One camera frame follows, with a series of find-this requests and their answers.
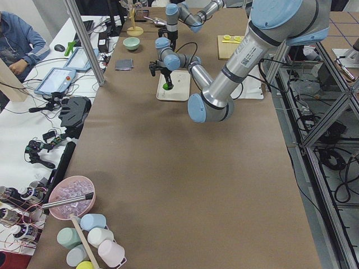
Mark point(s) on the upper teach pendant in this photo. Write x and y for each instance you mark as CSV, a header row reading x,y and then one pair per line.
x,y
57,80

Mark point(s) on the white cup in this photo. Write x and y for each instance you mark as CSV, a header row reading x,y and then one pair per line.
x,y
98,235

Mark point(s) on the pink cup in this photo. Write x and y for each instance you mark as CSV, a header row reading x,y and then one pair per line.
x,y
112,253

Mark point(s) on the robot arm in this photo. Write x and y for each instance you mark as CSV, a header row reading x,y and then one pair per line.
x,y
180,12
271,23

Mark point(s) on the black computer mouse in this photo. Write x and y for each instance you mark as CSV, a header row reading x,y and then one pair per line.
x,y
59,48

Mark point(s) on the yellow plastic knife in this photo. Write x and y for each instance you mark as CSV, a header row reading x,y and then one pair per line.
x,y
231,42

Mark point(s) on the grey folded cloth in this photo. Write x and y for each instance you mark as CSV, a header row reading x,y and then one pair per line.
x,y
124,64

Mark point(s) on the pink bowl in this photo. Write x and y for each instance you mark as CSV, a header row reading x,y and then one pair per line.
x,y
72,187

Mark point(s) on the wooden cutting board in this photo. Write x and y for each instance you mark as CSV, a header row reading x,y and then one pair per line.
x,y
226,50

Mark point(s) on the cream plastic tray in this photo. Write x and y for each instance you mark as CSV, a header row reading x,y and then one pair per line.
x,y
181,87

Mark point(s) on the mint green bowl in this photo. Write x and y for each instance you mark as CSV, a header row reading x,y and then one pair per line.
x,y
131,43

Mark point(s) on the wooden mug tree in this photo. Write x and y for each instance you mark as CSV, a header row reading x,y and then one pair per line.
x,y
134,30

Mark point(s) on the metal scoop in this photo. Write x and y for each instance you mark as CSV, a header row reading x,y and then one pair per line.
x,y
157,21

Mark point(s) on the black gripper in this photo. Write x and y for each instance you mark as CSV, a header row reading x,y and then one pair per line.
x,y
166,73
173,35

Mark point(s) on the green cup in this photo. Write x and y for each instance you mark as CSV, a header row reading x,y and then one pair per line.
x,y
68,238

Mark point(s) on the person in blue jacket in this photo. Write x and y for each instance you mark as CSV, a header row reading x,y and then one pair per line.
x,y
21,46

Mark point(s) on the blue cup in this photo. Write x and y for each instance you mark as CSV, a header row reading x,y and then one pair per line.
x,y
90,221

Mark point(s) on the aluminium frame post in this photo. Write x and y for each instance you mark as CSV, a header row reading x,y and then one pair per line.
x,y
78,24

